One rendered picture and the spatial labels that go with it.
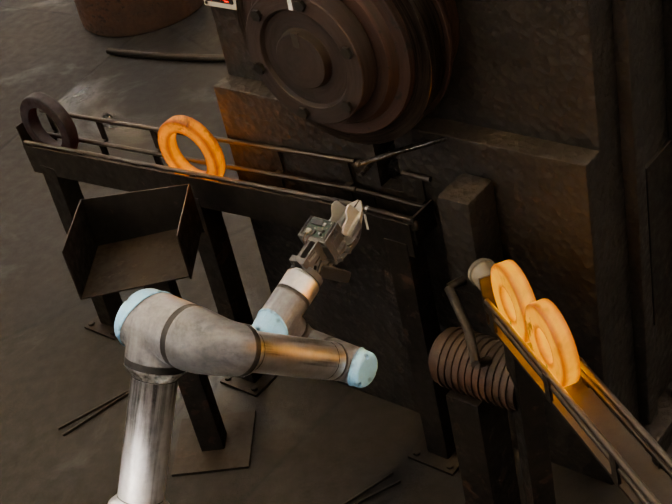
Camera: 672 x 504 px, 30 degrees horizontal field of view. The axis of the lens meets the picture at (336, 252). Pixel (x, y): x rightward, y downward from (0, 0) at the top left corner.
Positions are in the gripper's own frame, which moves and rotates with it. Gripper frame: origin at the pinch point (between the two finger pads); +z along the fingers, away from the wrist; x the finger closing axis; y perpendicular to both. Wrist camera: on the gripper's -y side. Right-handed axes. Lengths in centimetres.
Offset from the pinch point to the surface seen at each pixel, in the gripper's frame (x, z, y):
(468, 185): -22.1, 10.3, 2.0
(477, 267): -29.1, -3.1, -5.2
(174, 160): 61, 4, -7
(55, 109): 104, 7, -3
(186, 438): 57, -43, -64
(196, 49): 209, 119, -118
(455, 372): -27.7, -19.2, -20.5
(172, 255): 44.6, -19.5, -8.9
